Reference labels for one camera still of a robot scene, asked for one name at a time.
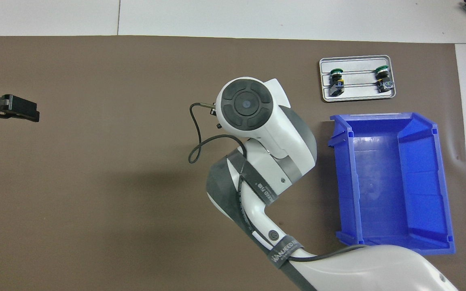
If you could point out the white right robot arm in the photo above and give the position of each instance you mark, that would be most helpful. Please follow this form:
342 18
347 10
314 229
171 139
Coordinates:
273 133

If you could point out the brown table mat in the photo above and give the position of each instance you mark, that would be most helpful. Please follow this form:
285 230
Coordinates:
95 202

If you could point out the grey metal tray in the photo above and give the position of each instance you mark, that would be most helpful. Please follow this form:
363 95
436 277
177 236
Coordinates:
358 91

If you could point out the blue plastic storage bin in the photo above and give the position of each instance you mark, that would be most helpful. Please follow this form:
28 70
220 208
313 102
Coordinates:
378 182

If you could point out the green push button switch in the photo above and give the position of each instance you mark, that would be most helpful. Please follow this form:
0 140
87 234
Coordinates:
384 80
337 83

